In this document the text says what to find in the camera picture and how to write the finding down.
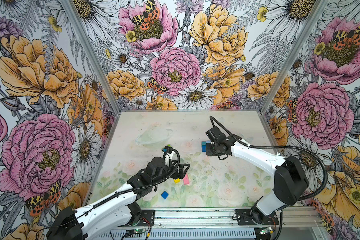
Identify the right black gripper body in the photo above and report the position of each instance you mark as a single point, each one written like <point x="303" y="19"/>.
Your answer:
<point x="212" y="149"/>

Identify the aluminium corner post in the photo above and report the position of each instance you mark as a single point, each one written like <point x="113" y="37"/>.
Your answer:
<point x="301" y="38"/>
<point x="83" y="37"/>

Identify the right aluminium corner post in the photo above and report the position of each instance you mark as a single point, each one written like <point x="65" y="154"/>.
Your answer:
<point x="301" y="38"/>

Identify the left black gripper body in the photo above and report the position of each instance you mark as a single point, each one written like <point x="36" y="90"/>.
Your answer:
<point x="177" y="175"/>

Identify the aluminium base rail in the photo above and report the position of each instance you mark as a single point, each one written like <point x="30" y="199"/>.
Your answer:
<point x="181" y="218"/>

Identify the blue wood cube near rail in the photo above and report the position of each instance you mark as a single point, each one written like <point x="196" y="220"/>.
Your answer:
<point x="164" y="195"/>

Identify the pink rectangular wood block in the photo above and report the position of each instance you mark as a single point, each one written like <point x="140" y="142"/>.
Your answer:
<point x="186" y="180"/>

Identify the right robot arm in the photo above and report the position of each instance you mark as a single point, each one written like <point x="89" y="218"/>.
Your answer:
<point x="290" y="180"/>

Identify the white vented cable duct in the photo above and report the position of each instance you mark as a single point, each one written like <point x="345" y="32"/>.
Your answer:
<point x="184" y="234"/>

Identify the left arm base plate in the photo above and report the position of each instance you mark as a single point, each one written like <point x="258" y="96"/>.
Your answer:
<point x="142" y="218"/>

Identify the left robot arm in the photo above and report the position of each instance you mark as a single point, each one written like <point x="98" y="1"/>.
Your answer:
<point x="119" y="208"/>

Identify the left aluminium corner post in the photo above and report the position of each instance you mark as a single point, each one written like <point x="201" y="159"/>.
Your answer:
<point x="83" y="37"/>

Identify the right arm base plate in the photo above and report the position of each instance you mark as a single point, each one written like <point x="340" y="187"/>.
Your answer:
<point x="248" y="217"/>

